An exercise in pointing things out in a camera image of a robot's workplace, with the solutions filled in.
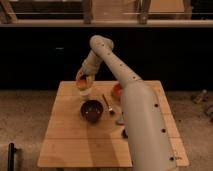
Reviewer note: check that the wooden shelf rail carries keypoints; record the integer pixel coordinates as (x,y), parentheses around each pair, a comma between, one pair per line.
(106,12)

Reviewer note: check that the gold spoon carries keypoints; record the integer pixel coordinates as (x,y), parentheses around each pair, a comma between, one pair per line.
(110,109)

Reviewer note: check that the orange apple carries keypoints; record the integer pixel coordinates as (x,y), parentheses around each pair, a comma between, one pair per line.
(81,84)

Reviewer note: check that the dark brown bowl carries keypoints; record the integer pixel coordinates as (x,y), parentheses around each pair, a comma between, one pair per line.
(92,110)

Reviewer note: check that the white paper cup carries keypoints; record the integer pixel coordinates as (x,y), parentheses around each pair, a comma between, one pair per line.
(85,94)

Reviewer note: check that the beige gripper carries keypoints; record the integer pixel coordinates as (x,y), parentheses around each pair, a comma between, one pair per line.
(81,75)

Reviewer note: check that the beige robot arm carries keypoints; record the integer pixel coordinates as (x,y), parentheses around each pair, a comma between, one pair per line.
(149,144)

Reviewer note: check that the black post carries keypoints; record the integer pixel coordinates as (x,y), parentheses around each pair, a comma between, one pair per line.
(11,153)

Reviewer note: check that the black and white small object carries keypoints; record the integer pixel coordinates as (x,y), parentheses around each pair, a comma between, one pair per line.
(124,134)

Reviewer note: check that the grey folded cloth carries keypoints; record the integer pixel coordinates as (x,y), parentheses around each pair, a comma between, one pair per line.
(120,120)

